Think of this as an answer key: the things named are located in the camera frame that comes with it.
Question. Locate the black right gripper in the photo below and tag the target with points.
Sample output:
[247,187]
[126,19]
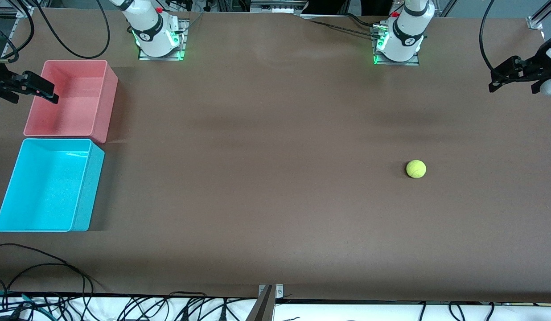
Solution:
[1,84]

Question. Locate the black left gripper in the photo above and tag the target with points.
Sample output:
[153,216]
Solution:
[535,68]

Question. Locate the yellow-green tennis ball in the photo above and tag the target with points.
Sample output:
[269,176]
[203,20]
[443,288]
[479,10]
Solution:
[416,169]

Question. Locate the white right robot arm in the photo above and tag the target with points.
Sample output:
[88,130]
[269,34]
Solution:
[150,26]

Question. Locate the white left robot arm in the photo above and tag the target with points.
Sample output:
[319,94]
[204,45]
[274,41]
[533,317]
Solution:
[405,31]

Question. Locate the pink plastic bin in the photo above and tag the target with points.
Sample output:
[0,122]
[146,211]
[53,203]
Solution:
[75,116]

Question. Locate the blue plastic bin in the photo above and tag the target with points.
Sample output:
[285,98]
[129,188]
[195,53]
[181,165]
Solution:
[43,191]

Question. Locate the aluminium profile rail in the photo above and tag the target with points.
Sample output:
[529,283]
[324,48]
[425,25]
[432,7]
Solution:
[535,23]

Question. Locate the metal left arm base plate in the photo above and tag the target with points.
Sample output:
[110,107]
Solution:
[416,61]

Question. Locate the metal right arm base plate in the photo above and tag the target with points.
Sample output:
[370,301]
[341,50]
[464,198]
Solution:
[182,40]

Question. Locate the dark camera mount pole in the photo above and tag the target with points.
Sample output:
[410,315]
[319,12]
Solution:
[263,310]

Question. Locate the metal bracket plate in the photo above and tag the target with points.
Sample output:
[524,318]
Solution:
[279,292]

